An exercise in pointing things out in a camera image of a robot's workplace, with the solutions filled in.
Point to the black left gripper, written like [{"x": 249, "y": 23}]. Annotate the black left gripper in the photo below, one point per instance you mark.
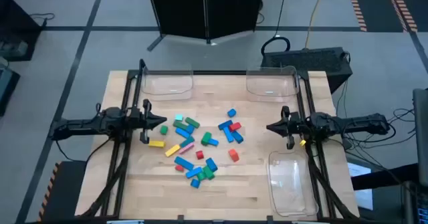
[{"x": 146, "y": 120}]

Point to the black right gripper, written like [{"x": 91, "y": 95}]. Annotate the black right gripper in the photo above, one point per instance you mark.
[{"x": 288, "y": 127}]

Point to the small green cube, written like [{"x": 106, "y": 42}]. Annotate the small green cube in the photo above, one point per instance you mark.
[{"x": 164, "y": 129}]

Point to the small light cyan cube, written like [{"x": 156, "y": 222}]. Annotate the small light cyan cube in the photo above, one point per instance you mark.
[{"x": 179, "y": 117}]

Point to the green long block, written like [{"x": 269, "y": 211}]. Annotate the green long block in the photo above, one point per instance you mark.
[
  {"x": 192, "y": 122},
  {"x": 180, "y": 124}
]

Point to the small blue block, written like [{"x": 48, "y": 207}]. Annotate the small blue block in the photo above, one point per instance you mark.
[
  {"x": 231, "y": 112},
  {"x": 190, "y": 129}
]

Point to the pink long block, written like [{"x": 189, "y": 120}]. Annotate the pink long block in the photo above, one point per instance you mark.
[{"x": 186, "y": 148}]

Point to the medium blue block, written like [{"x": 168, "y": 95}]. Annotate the medium blue block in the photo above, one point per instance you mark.
[
  {"x": 237, "y": 136},
  {"x": 211, "y": 164}
]

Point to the red wedge block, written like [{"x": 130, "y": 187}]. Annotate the red wedge block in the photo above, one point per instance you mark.
[{"x": 235, "y": 127}]

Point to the light blue long block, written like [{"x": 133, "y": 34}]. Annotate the light blue long block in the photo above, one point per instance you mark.
[{"x": 228, "y": 134}]

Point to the orange triangular block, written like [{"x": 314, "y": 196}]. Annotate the orange triangular block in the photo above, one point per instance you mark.
[{"x": 234, "y": 155}]

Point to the small red block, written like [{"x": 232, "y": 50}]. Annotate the small red block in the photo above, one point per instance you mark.
[
  {"x": 199, "y": 154},
  {"x": 179, "y": 168}
]

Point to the green wedge block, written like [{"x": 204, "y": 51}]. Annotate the green wedge block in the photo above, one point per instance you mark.
[
  {"x": 208, "y": 172},
  {"x": 206, "y": 138}
]

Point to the green half-cylinder block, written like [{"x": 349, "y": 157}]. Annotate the green half-cylinder block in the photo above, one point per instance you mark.
[{"x": 201, "y": 176}]

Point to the blue half-cylinder block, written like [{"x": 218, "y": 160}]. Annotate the blue half-cylinder block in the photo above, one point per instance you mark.
[{"x": 195, "y": 183}]

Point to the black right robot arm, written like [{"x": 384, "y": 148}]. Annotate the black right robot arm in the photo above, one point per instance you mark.
[{"x": 354, "y": 125}]

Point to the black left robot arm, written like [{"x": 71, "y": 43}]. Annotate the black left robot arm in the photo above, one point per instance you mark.
[{"x": 83, "y": 127}]

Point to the yellow long block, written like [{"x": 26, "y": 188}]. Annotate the yellow long block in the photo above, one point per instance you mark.
[
  {"x": 172, "y": 150},
  {"x": 156, "y": 144}
]

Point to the yellow tag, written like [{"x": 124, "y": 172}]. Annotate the yellow tag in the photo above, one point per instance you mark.
[{"x": 302, "y": 142}]

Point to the clear plastic bin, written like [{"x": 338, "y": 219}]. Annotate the clear plastic bin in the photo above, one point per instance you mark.
[
  {"x": 167, "y": 90},
  {"x": 291, "y": 184},
  {"x": 272, "y": 83}
]

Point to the teal long block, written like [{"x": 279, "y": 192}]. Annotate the teal long block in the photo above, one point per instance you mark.
[{"x": 187, "y": 141}]

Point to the dark blue rectangular block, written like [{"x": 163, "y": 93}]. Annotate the dark blue rectangular block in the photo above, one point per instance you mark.
[{"x": 225, "y": 124}]

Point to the black perforated computer case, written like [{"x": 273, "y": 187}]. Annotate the black perforated computer case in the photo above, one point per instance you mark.
[{"x": 307, "y": 61}]

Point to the white lit screen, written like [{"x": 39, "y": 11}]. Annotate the white lit screen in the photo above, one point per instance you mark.
[{"x": 359, "y": 170}]

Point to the black mat orange striped edge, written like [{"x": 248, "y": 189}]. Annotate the black mat orange striped edge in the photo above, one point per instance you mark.
[
  {"x": 374, "y": 6},
  {"x": 67, "y": 190},
  {"x": 418, "y": 0}
]

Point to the black room divider panel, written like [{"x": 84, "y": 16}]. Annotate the black room divider panel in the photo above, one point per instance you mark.
[{"x": 187, "y": 10}]

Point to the grey monitor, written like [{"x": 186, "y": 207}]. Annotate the grey monitor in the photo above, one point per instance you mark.
[{"x": 422, "y": 133}]

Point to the grey box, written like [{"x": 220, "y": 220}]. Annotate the grey box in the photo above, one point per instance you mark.
[{"x": 13, "y": 48}]

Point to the black desk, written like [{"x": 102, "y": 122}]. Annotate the black desk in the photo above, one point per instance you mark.
[{"x": 16, "y": 16}]

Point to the black metal rig frame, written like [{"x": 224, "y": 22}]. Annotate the black metal rig frame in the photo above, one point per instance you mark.
[{"x": 217, "y": 72}]

